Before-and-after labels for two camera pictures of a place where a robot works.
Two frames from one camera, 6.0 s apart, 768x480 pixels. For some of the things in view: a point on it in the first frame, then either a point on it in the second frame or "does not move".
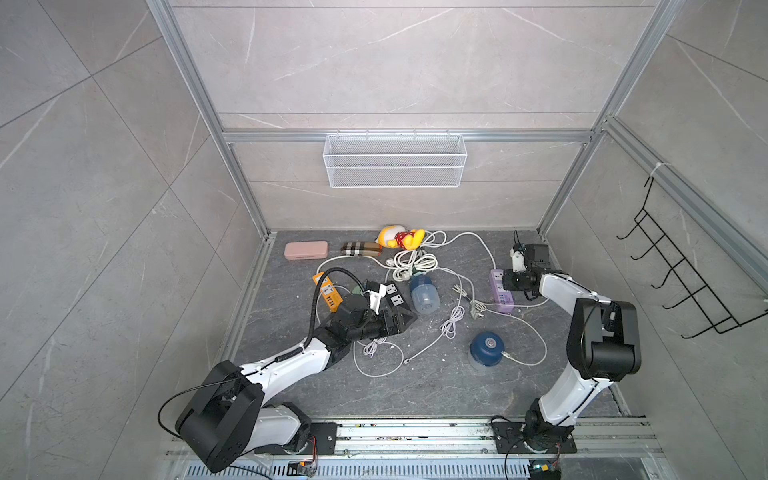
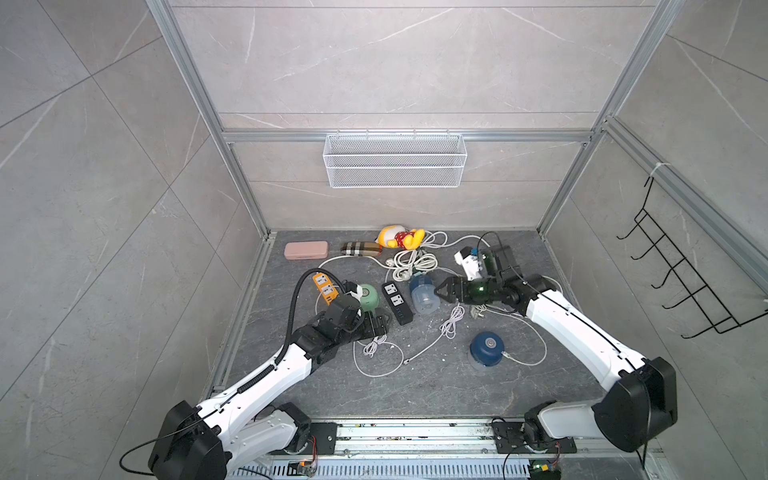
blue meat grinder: (487, 348) does not move
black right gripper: (510, 281) -> (456, 283)
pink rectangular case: (306, 250) does not move
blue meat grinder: (424, 295) does not move
